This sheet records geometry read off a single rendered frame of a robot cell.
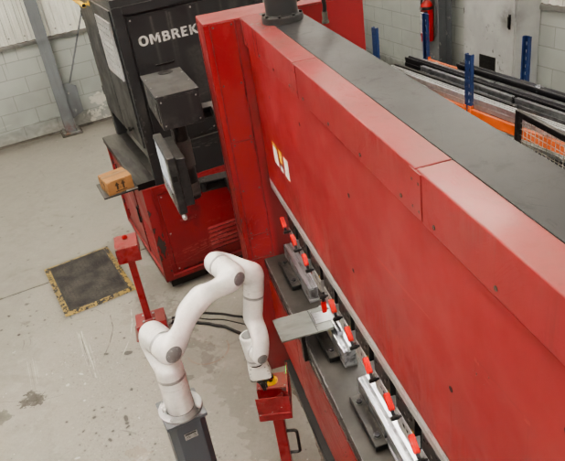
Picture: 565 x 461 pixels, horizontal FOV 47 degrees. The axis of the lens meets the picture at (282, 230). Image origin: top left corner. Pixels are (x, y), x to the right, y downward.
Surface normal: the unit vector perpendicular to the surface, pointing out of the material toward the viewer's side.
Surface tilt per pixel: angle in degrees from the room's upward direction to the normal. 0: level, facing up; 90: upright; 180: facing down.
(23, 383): 0
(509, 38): 90
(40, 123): 90
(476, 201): 0
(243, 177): 90
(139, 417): 0
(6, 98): 90
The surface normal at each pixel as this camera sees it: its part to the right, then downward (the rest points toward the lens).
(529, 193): -0.14, -0.85
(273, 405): 0.02, 0.50
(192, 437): 0.44, 0.40
